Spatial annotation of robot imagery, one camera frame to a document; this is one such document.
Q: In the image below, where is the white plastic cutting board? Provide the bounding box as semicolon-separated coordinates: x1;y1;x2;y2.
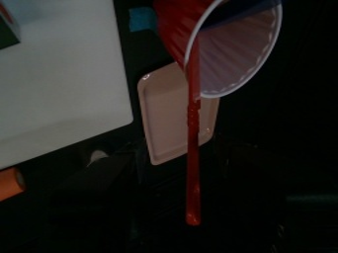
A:
0;0;135;171

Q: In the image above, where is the orange toy carrot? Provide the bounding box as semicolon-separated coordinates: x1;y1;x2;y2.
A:
0;166;27;203

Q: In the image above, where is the small blue square block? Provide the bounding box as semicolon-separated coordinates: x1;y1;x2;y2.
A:
128;6;159;33

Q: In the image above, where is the pink square plate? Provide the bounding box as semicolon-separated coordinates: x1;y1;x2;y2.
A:
136;61;222;167

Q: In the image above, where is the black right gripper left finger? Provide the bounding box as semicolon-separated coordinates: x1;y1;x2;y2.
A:
48;148;120;231

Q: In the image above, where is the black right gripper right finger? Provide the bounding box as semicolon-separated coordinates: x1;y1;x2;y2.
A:
252;142;325;228

